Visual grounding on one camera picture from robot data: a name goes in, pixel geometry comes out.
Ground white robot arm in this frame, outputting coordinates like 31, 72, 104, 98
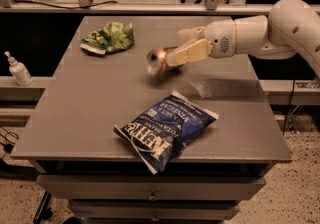
166, 0, 320, 76

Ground white pump bottle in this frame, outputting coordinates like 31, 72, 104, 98
5, 51, 33, 86

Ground orange soda can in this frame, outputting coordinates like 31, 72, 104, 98
146, 47, 178, 76

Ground grey drawer cabinet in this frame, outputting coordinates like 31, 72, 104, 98
12, 16, 291, 224

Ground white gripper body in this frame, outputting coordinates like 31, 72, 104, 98
204, 19, 235, 58

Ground black cable on ledge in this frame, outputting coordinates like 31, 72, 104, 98
13, 0, 119, 10

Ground green chip bag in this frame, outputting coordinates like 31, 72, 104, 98
80, 22, 135, 55

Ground black cables at left floor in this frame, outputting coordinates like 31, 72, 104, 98
0, 124, 20, 161

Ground blue chip bag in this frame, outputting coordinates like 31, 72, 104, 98
114, 91, 219, 174

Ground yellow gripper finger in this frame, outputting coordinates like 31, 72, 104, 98
177, 27, 204, 42
166, 39, 212, 67

